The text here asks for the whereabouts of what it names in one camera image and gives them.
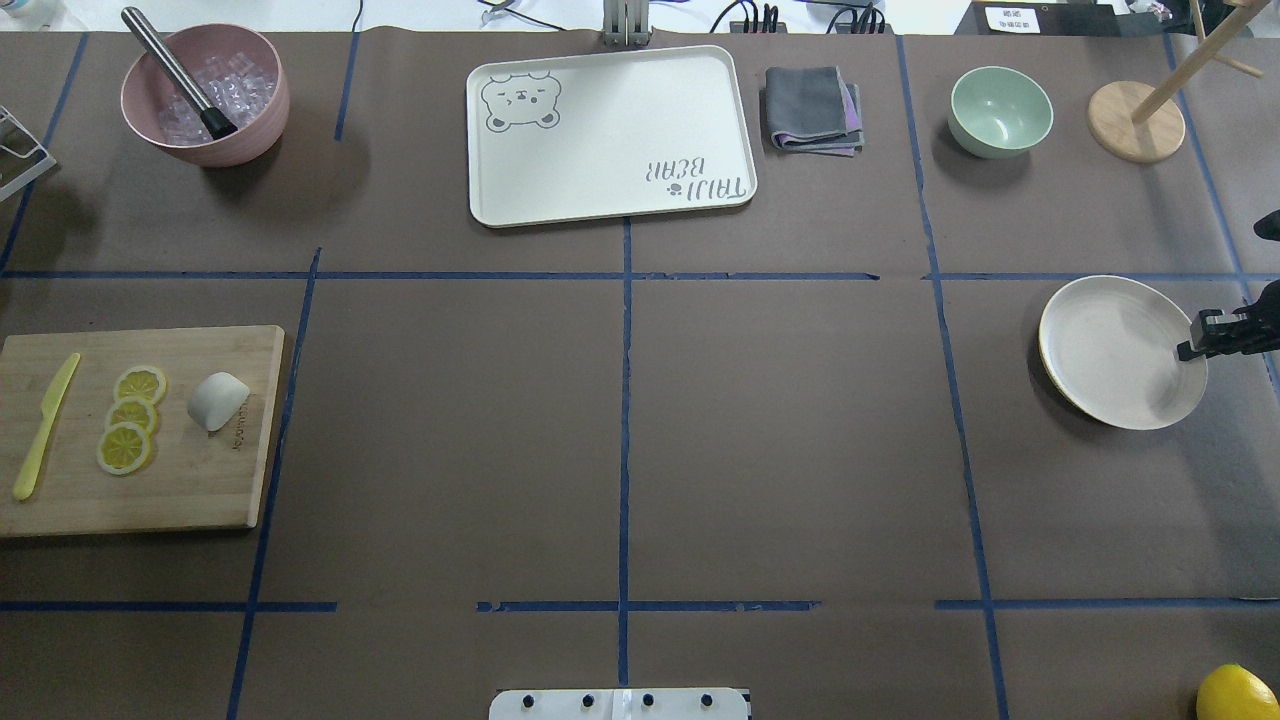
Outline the black power strip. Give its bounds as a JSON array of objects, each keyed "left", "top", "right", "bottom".
[{"left": 712, "top": 1, "right": 893, "bottom": 35}]

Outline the pink bowl with ice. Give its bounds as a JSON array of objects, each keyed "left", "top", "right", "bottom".
[{"left": 120, "top": 23, "right": 291, "bottom": 168}]

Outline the mint green bowl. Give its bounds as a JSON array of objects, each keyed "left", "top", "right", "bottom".
[{"left": 947, "top": 67, "right": 1055, "bottom": 159}]

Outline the steel muddler black tip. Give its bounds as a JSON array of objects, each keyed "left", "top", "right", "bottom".
[{"left": 120, "top": 6, "right": 237, "bottom": 140}]

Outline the cream round plate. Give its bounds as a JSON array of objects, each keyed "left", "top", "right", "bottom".
[{"left": 1038, "top": 275, "right": 1208, "bottom": 430}]

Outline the cream bear tray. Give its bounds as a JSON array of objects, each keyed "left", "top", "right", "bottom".
[{"left": 466, "top": 45, "right": 758, "bottom": 228}]

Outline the lemon slice middle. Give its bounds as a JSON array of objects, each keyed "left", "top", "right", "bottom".
[{"left": 104, "top": 396, "right": 159, "bottom": 436}]

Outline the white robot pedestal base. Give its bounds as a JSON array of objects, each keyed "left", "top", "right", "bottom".
[{"left": 488, "top": 687, "right": 753, "bottom": 719}]

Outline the aluminium camera post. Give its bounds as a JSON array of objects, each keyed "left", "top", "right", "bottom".
[{"left": 602, "top": 0, "right": 652, "bottom": 47}]

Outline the white steamed bun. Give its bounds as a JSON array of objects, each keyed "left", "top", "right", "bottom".
[{"left": 187, "top": 372, "right": 251, "bottom": 433}]

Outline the yellow plastic knife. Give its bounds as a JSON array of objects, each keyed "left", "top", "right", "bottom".
[{"left": 12, "top": 352, "right": 81, "bottom": 502}]

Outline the metal cup rack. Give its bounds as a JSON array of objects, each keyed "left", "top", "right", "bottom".
[{"left": 0, "top": 106, "right": 58, "bottom": 202}]

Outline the lemon slice top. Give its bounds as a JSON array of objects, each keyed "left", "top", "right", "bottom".
[{"left": 113, "top": 365, "right": 169, "bottom": 405}]

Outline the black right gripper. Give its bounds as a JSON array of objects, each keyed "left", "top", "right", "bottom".
[{"left": 1176, "top": 283, "right": 1279, "bottom": 363}]

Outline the lemon slice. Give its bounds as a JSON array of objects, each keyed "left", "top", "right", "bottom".
[
  {"left": 113, "top": 365, "right": 169, "bottom": 405},
  {"left": 96, "top": 421, "right": 154, "bottom": 477},
  {"left": 104, "top": 396, "right": 159, "bottom": 436}
]

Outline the yellow lemon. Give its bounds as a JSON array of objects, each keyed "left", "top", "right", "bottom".
[{"left": 1196, "top": 664, "right": 1279, "bottom": 719}]

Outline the lemon slice bottom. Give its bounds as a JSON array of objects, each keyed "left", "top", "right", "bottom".
[{"left": 96, "top": 421, "right": 154, "bottom": 477}]

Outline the wooden mug tree stand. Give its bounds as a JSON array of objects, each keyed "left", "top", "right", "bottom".
[{"left": 1087, "top": 1, "right": 1268, "bottom": 164}]

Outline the bamboo cutting board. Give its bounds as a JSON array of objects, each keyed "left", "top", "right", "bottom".
[{"left": 1, "top": 325, "right": 285, "bottom": 537}]

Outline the folded grey purple cloth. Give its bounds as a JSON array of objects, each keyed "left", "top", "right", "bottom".
[{"left": 764, "top": 67, "right": 865, "bottom": 158}]

